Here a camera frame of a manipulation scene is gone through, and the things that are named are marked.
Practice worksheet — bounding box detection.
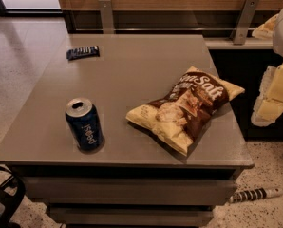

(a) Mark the grey drawer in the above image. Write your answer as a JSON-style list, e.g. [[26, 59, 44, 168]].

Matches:
[[23, 177, 236, 206], [47, 207, 213, 227]]

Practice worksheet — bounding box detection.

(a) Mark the blue pepsi can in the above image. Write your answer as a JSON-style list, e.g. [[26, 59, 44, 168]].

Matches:
[[66, 98, 104, 151]]

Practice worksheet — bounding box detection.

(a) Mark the black chair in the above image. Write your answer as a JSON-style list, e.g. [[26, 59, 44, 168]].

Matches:
[[0, 166, 26, 228]]

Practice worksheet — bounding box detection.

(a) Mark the metal wall bracket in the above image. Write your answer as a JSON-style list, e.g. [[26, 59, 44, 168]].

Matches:
[[232, 0, 259, 46], [99, 0, 115, 34]]

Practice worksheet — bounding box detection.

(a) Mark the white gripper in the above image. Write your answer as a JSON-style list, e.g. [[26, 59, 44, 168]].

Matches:
[[251, 9, 283, 127]]

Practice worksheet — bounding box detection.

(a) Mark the lower grey drawer front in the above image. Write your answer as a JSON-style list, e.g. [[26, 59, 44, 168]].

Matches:
[[47, 207, 213, 227]]

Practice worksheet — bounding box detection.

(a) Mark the grey drawer cabinet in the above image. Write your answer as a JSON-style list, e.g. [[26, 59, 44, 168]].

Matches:
[[0, 35, 254, 228]]

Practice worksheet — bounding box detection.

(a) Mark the right metal wall bracket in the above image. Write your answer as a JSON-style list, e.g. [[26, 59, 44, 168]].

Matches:
[[232, 0, 259, 46]]

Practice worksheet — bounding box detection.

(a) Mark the brown sea salt chip bag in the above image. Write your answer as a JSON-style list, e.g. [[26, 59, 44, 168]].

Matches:
[[126, 66, 245, 156]]

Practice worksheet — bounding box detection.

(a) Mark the upper grey drawer front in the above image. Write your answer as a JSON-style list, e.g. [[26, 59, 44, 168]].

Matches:
[[23, 177, 236, 206]]

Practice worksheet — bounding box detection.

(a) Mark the left metal wall bracket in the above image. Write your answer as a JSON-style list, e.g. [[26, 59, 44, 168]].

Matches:
[[99, 0, 115, 34]]

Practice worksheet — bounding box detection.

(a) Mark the striped cylinder on floor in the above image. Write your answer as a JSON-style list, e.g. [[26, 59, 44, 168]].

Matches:
[[229, 187, 283, 203]]

